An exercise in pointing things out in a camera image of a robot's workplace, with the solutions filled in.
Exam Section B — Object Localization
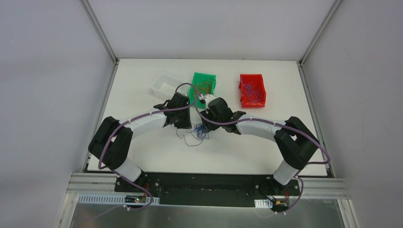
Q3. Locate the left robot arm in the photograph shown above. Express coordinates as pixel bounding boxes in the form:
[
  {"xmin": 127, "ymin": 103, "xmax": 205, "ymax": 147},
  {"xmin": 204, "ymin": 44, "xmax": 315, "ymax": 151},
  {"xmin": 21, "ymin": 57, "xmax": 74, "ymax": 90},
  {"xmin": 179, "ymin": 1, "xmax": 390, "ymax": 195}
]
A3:
[{"xmin": 88, "ymin": 92, "xmax": 192, "ymax": 192}]

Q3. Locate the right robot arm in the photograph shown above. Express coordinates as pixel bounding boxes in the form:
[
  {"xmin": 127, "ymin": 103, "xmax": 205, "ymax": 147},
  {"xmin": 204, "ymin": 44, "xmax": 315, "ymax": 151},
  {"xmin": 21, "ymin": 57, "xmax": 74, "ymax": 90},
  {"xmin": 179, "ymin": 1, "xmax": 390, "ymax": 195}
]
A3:
[{"xmin": 199, "ymin": 94, "xmax": 319, "ymax": 195}]

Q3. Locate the green plastic bin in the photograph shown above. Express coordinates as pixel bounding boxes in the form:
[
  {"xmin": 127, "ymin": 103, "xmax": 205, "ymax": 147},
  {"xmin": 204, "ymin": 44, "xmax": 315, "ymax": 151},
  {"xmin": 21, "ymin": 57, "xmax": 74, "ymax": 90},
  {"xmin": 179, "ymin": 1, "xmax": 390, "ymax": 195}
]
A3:
[{"xmin": 188, "ymin": 72, "xmax": 216, "ymax": 109}]

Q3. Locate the clear plastic bin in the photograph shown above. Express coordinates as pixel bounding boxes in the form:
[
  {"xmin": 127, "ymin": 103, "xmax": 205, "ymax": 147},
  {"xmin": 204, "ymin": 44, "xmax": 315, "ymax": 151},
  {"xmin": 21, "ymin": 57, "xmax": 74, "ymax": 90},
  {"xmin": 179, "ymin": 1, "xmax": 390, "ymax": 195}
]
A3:
[{"xmin": 150, "ymin": 71, "xmax": 182, "ymax": 100}]

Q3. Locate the red plastic bin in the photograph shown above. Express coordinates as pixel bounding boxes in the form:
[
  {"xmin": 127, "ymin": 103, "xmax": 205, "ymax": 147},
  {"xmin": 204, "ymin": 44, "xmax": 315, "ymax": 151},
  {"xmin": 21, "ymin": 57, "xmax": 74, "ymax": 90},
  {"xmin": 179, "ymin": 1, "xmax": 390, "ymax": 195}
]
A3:
[{"xmin": 239, "ymin": 74, "xmax": 266, "ymax": 108}]

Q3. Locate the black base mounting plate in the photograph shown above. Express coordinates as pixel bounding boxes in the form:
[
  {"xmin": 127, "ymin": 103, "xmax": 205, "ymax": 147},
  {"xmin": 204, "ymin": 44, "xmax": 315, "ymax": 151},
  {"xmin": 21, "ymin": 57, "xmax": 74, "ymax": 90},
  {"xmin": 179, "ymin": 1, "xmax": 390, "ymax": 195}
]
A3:
[{"xmin": 115, "ymin": 172, "xmax": 300, "ymax": 208}]

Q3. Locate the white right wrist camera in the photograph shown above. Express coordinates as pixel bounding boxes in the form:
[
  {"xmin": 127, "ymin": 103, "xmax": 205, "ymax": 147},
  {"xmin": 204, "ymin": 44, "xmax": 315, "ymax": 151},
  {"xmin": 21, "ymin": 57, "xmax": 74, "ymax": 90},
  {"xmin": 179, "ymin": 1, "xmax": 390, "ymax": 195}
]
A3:
[{"xmin": 198, "ymin": 94, "xmax": 216, "ymax": 110}]

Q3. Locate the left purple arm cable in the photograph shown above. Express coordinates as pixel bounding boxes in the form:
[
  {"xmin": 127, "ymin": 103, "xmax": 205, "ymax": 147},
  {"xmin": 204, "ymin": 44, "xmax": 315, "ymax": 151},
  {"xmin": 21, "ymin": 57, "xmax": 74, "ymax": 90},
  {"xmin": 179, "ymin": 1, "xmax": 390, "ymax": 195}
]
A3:
[{"xmin": 98, "ymin": 83, "xmax": 200, "ymax": 211}]

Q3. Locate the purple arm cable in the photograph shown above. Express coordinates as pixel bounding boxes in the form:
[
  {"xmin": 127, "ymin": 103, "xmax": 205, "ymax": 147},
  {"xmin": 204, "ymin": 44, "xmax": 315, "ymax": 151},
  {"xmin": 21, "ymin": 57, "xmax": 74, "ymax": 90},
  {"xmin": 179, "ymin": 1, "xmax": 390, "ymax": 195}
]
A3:
[
  {"xmin": 98, "ymin": 83, "xmax": 200, "ymax": 211},
  {"xmin": 193, "ymin": 93, "xmax": 331, "ymax": 215}
]

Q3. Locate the right white cable duct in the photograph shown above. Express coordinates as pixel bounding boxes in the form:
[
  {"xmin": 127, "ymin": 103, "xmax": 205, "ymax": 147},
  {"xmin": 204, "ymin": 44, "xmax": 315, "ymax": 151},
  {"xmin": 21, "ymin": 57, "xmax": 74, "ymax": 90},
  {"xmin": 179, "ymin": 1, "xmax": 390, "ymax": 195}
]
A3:
[{"xmin": 254, "ymin": 199, "xmax": 273, "ymax": 209}]

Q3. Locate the white cable duct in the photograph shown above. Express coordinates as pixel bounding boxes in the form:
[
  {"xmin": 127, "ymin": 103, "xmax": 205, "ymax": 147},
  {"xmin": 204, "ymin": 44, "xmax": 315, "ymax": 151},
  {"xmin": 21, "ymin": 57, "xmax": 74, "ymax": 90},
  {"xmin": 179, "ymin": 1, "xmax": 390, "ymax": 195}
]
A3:
[
  {"xmin": 254, "ymin": 199, "xmax": 273, "ymax": 209},
  {"xmin": 77, "ymin": 194, "xmax": 160, "ymax": 206}
]

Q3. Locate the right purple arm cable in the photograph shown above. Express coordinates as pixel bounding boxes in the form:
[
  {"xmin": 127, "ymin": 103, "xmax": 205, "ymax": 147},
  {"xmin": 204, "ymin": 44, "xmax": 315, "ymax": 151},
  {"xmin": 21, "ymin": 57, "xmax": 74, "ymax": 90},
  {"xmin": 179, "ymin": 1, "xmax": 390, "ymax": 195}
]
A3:
[{"xmin": 193, "ymin": 93, "xmax": 331, "ymax": 215}]

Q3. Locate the left white cable duct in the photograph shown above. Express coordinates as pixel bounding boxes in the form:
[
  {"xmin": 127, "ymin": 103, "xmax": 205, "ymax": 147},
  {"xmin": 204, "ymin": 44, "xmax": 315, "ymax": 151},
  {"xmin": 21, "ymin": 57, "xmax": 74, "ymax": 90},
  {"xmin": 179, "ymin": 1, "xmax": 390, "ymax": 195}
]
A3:
[{"xmin": 77, "ymin": 194, "xmax": 160, "ymax": 206}]

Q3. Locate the left aluminium frame post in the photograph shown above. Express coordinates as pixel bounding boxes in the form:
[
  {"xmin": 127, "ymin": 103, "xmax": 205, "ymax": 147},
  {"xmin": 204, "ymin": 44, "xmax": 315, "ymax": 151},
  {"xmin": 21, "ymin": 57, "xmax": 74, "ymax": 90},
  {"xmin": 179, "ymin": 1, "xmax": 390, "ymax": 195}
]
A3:
[{"xmin": 79, "ymin": 0, "xmax": 118, "ymax": 65}]

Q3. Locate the aluminium frame post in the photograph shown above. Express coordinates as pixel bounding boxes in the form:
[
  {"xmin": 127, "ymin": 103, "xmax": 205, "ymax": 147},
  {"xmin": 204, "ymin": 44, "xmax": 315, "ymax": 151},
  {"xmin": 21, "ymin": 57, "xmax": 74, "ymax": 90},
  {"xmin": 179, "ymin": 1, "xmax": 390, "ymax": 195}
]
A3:
[
  {"xmin": 299, "ymin": 0, "xmax": 344, "ymax": 67},
  {"xmin": 79, "ymin": 0, "xmax": 118, "ymax": 65}
]

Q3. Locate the right aluminium frame post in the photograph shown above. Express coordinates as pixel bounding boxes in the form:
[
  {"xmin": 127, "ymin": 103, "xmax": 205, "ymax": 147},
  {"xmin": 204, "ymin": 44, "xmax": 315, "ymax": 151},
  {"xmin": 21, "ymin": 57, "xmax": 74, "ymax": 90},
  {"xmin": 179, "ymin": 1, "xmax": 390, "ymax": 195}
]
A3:
[{"xmin": 299, "ymin": 0, "xmax": 344, "ymax": 67}]

